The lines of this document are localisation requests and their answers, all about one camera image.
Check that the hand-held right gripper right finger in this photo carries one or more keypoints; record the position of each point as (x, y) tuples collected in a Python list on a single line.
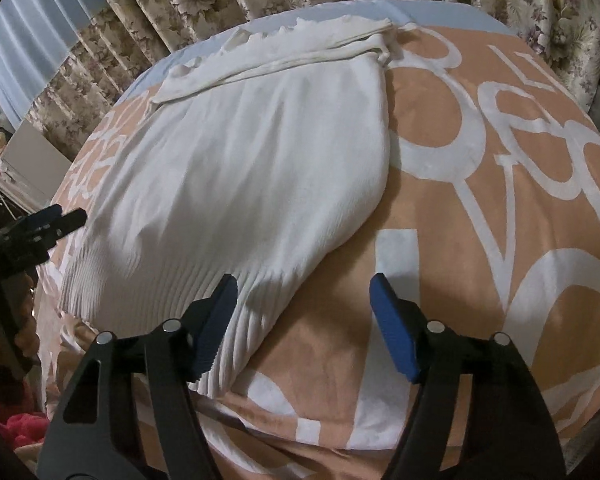
[(395, 330)]

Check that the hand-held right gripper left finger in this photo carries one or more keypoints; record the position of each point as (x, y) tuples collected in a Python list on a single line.
[(215, 325)]

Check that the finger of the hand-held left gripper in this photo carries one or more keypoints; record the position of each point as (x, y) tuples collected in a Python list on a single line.
[(42, 219), (67, 222)]

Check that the white knit sweater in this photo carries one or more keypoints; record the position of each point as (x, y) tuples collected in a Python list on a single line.
[(255, 160)]

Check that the person's left hand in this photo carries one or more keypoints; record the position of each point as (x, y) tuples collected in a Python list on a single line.
[(27, 325)]

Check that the white cabinet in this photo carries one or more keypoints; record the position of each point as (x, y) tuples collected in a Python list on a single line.
[(37, 160)]

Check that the orange and white printed blanket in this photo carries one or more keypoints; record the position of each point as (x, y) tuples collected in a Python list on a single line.
[(480, 285)]

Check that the pink fluffy cloth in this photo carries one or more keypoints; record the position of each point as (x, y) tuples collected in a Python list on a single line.
[(20, 425)]

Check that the blue and floral curtain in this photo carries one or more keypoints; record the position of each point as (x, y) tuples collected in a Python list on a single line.
[(55, 25)]

